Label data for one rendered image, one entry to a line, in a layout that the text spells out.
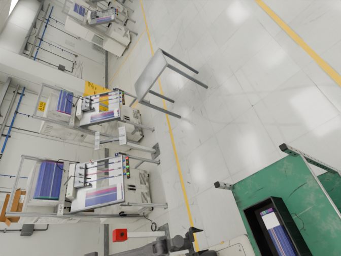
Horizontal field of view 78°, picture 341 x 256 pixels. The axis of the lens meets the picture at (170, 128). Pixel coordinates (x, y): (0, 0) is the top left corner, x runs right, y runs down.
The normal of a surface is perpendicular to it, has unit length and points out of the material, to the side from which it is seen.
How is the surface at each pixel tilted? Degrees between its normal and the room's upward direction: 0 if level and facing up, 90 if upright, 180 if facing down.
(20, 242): 90
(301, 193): 0
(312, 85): 0
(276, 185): 0
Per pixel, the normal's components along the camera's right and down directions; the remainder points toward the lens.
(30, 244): 0.61, -0.57
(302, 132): -0.77, -0.26
